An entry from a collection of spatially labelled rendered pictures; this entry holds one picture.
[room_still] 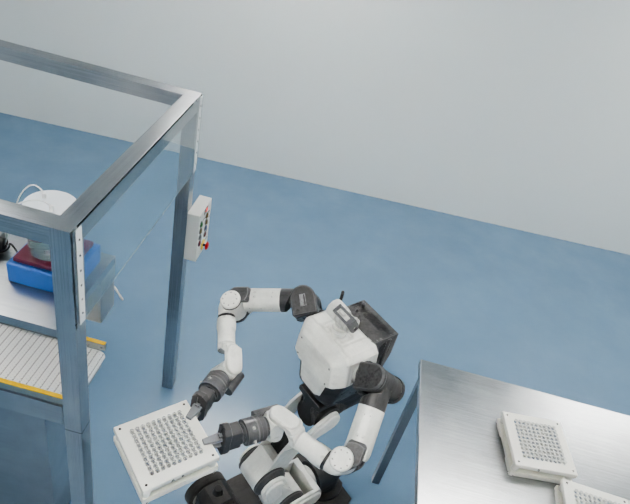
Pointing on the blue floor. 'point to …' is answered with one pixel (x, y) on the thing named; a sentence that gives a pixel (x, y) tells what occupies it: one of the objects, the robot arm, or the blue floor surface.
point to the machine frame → (75, 378)
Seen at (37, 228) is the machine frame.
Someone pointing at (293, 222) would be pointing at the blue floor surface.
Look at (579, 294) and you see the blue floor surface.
